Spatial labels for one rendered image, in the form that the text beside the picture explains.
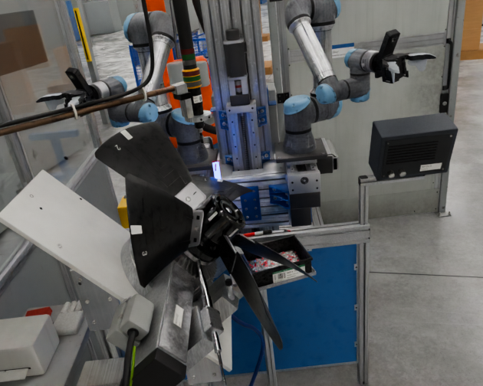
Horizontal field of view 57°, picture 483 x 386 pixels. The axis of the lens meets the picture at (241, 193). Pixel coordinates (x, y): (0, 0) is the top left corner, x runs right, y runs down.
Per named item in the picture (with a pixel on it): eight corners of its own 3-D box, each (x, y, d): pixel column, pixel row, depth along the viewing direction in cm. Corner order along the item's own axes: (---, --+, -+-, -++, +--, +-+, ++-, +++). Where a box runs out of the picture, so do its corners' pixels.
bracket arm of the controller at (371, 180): (359, 186, 163) (359, 179, 161) (358, 183, 165) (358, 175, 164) (425, 178, 162) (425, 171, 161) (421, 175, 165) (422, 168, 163)
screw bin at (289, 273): (254, 290, 149) (251, 273, 146) (241, 264, 164) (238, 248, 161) (313, 274, 154) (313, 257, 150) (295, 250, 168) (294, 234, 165)
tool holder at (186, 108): (187, 126, 109) (180, 86, 105) (173, 122, 114) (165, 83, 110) (217, 117, 113) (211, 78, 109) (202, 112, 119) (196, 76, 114)
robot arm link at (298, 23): (278, -12, 171) (330, 96, 159) (303, -15, 174) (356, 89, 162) (270, 10, 181) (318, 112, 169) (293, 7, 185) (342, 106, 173)
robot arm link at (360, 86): (338, 102, 174) (337, 73, 169) (361, 96, 178) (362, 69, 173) (350, 106, 168) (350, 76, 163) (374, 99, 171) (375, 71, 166)
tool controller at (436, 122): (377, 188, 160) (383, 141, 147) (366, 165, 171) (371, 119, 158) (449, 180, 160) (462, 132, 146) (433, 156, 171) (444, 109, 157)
